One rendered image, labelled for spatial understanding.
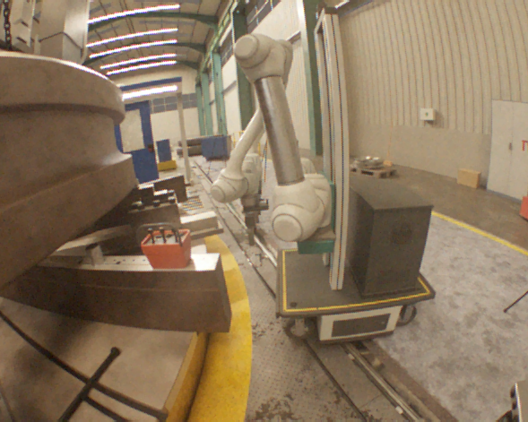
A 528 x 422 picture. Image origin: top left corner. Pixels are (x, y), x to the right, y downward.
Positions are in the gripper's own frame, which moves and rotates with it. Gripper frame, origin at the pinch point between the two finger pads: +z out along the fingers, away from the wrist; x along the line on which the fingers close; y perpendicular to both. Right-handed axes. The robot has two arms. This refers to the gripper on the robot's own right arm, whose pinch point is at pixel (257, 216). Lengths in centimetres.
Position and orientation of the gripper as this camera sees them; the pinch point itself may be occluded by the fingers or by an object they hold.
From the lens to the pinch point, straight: 149.8
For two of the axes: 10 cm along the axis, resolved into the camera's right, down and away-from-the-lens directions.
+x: 0.6, -3.4, 9.4
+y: 10.0, -0.5, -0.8
